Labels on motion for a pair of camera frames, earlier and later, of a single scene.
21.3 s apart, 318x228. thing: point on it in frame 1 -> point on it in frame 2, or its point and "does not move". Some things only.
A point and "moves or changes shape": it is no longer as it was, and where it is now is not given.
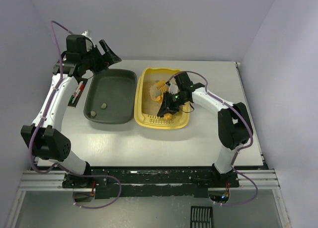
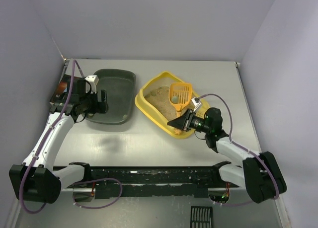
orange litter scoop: (156, 92) moves or changes shape
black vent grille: (201, 217) does not move
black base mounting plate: (151, 183) does not move
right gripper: (168, 105) -> (187, 120)
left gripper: (100, 56) -> (101, 100)
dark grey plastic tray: (111, 96) does not move
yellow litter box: (150, 88) -> (201, 112)
